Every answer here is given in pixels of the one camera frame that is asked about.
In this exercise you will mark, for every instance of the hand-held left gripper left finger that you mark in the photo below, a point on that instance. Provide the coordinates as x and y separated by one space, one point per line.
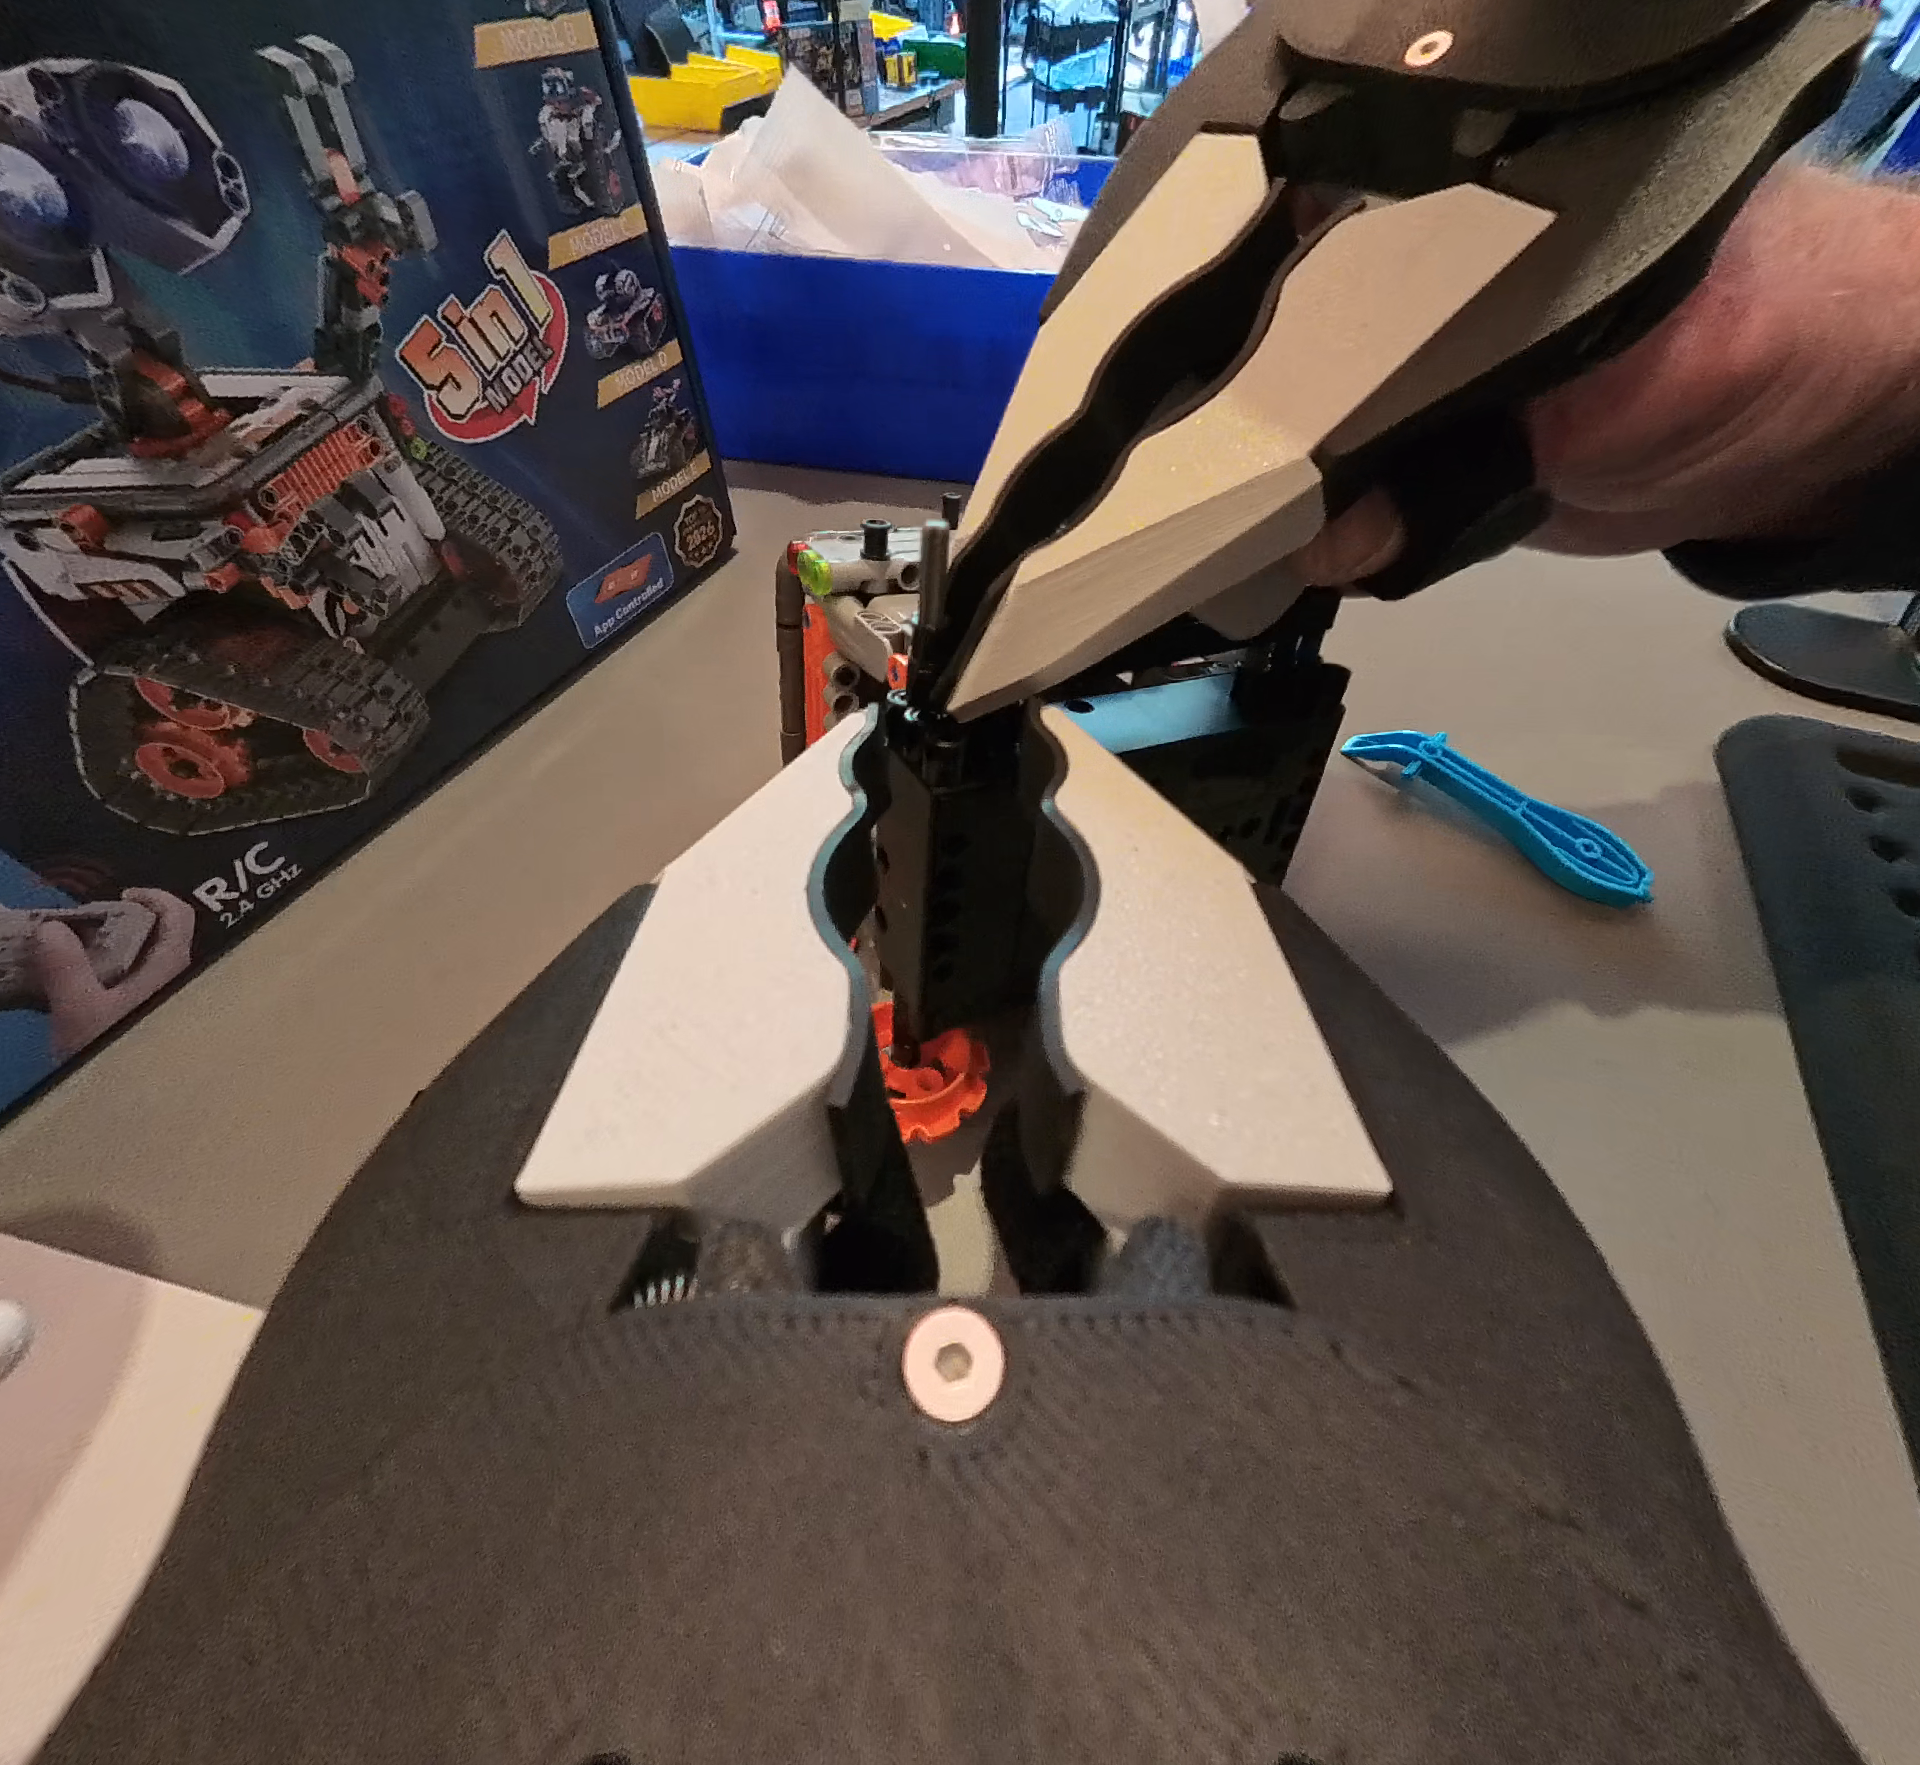
705 1030

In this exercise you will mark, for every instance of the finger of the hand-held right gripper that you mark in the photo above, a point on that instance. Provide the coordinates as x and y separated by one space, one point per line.
1140 250
1201 505

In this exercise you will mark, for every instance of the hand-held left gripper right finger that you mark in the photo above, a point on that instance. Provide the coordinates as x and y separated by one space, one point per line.
1215 1030

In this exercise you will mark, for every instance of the building block robot chassis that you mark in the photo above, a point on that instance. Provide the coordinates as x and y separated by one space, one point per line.
1201 761

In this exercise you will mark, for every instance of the dark grey axle rod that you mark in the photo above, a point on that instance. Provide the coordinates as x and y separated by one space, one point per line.
934 594

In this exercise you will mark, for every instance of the person's right forearm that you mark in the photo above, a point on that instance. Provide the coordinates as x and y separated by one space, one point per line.
1801 566

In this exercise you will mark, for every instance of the person's right hand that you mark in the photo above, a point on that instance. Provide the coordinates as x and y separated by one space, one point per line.
1725 402

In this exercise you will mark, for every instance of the clear plastic bag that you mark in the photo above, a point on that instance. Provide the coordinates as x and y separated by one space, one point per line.
1006 184

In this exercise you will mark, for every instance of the blue plastic bin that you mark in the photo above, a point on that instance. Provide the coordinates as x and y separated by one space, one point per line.
841 355

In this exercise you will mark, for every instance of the white paper sheets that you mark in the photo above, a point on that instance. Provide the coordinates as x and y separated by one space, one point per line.
795 176

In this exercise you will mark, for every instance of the light blue plastic tool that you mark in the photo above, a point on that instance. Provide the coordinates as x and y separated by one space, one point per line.
1544 842

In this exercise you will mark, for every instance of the yellow storage bin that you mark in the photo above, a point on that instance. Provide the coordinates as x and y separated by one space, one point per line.
699 93

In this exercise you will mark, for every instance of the dark perforated mat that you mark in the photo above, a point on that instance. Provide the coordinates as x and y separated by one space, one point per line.
1846 971

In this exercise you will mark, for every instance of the blue robot kit box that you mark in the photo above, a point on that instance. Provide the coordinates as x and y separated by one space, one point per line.
299 370

